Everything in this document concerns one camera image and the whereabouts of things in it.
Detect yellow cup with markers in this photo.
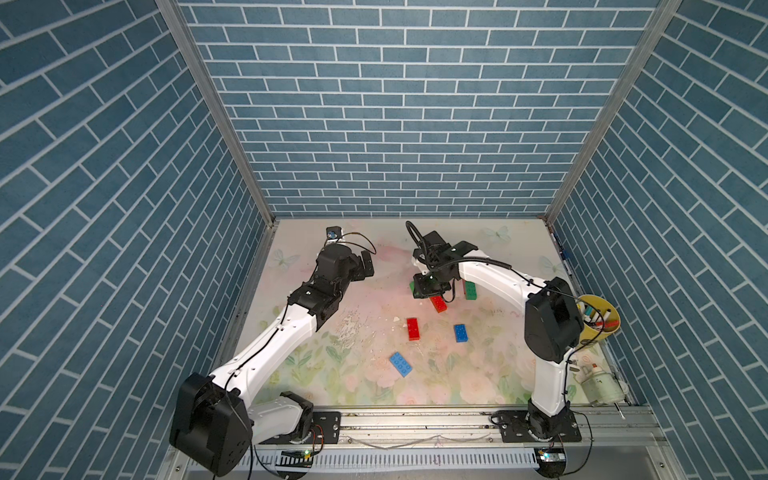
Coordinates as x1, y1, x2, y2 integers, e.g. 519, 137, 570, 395
577, 294, 621, 345

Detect red lego brick horizontal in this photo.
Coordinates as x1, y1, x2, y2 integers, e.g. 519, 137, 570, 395
430, 296, 447, 313

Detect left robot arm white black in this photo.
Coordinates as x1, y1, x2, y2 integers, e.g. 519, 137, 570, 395
169, 241, 374, 477

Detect aluminium front rail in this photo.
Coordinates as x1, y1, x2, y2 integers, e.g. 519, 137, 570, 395
255, 406, 666, 466

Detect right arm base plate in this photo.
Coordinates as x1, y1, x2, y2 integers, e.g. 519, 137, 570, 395
489, 409, 582, 443

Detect small blue lego brick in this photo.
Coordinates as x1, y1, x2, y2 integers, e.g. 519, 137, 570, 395
453, 324, 469, 343

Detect long blue lego brick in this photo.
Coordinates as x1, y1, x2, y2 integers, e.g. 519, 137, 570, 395
389, 352, 413, 377

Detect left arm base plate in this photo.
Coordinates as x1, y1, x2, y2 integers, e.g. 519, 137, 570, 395
287, 410, 342, 444

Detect long green lego brick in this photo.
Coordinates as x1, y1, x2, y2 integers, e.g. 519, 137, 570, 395
463, 280, 478, 301

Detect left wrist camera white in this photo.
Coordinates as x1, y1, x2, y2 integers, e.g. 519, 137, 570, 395
326, 226, 343, 241

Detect red lego brick vertical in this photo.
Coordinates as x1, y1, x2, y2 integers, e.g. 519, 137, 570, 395
406, 317, 420, 341

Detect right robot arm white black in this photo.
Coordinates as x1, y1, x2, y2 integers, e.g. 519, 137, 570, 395
405, 221, 584, 441

